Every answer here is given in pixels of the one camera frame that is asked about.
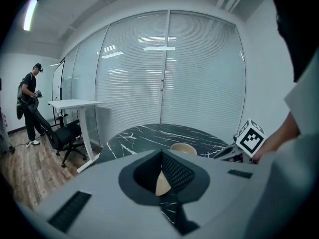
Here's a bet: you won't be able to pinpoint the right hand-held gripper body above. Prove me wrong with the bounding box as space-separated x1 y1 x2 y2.
213 118 267 164

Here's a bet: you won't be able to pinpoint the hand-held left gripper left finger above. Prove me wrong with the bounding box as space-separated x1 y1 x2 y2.
133 150 163 194

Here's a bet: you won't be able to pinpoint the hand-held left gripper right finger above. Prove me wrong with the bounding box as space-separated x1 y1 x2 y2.
161 150 196 196

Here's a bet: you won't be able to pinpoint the beige bowl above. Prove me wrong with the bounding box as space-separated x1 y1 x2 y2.
155 170 173 197
170 143 198 157

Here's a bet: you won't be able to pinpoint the person's right forearm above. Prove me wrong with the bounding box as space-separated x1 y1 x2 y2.
253 111 301 162

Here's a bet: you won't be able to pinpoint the person's white shirt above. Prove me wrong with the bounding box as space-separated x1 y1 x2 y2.
245 55 319 239

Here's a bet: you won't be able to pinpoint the white standing desk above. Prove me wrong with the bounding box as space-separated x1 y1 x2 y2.
47 99 105 174

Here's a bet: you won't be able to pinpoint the black office chair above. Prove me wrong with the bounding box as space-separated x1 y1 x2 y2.
27 97 88 168

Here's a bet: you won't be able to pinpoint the white window blinds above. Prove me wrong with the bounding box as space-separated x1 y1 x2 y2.
61 9 247 144

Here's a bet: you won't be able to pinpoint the white whiteboard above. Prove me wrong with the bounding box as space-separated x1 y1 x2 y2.
51 60 66 102

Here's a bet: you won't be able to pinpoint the ceiling light tube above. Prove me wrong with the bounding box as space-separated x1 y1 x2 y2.
22 0 39 32

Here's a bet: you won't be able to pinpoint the white floor cable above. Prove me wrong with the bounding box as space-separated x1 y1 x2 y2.
11 140 34 149

